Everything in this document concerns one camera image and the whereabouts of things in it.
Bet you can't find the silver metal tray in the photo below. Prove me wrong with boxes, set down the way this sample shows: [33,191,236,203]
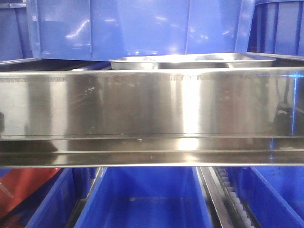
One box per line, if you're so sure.
[110,53,276,70]

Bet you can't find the stainless steel shelf front panel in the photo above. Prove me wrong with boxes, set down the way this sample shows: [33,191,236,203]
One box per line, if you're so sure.
[0,67,304,168]

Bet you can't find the blue bin lower centre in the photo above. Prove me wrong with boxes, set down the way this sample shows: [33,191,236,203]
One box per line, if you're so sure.
[76,167,212,228]

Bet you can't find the blue bin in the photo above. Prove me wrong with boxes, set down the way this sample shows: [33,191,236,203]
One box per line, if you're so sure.
[226,166,304,228]
[0,169,76,228]
[76,167,212,228]

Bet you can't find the large blue crate upper centre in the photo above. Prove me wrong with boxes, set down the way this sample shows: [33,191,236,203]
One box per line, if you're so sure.
[27,0,255,61]

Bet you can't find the blue bin lower left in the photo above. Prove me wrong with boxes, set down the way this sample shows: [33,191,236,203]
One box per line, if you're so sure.
[0,169,76,228]

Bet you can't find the blue bin lower right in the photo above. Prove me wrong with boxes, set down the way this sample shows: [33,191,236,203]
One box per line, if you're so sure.
[226,166,304,228]

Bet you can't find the red packet in bin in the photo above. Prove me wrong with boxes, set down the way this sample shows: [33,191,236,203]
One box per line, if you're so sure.
[0,168,60,218]

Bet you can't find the blue crate upper left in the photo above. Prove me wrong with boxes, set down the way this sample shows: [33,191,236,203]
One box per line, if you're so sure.
[0,0,33,61]

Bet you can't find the metal rail lower left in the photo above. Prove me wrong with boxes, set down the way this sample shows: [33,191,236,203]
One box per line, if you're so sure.
[64,167,107,228]

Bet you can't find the white roller conveyor rail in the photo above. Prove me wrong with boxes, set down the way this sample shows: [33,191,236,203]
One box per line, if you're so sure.
[196,166,261,228]

